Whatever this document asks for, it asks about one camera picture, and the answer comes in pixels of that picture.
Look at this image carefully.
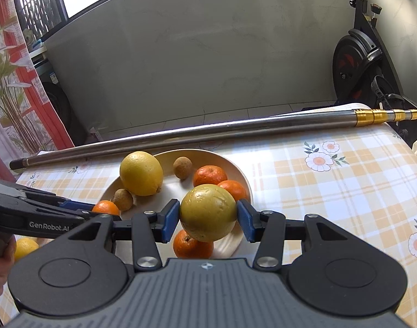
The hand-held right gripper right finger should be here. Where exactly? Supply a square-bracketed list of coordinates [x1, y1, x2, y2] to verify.
[236, 199, 354, 271]

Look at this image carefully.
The person's left hand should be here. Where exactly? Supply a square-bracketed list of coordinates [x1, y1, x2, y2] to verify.
[0, 237, 17, 298]

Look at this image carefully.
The orange tangerine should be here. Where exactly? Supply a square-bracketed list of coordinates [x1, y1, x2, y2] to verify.
[173, 230, 215, 259]
[217, 180, 247, 203]
[91, 200, 121, 216]
[193, 165, 228, 188]

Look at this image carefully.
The large yellow lemon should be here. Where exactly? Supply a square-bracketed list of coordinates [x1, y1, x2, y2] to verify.
[120, 151, 164, 197]

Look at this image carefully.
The small brown kiwi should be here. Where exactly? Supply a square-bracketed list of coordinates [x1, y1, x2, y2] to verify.
[173, 156, 193, 180]
[113, 189, 134, 212]

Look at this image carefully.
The long steel pole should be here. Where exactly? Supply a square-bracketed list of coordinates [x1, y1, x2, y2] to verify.
[9, 109, 417, 171]

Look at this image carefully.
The black exercise bike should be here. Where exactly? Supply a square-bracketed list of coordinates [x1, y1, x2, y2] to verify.
[332, 0, 417, 137]

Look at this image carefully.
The red patterned curtain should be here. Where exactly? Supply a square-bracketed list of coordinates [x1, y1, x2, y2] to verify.
[0, 0, 76, 182]

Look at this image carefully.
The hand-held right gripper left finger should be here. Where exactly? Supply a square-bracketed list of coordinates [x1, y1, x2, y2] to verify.
[66, 199, 181, 272]

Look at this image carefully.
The beige round plate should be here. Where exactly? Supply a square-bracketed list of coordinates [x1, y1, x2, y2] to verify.
[99, 148, 253, 259]

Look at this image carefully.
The small brown kiwi upper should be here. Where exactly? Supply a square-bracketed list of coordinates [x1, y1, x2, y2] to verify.
[173, 156, 193, 180]

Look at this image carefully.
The small brown kiwi left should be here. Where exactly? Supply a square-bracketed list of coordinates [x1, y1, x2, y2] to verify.
[113, 189, 134, 212]

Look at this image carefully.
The small yellow fruit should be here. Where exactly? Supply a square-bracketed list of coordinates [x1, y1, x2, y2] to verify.
[13, 237, 40, 262]

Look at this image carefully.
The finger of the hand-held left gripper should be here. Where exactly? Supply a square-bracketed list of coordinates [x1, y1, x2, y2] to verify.
[0, 178, 95, 212]

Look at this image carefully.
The plaid floral tablecloth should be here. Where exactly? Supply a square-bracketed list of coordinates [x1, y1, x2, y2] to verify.
[0, 123, 417, 328]

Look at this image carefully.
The round yellow-green fruit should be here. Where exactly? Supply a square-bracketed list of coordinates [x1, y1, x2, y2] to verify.
[179, 184, 237, 243]

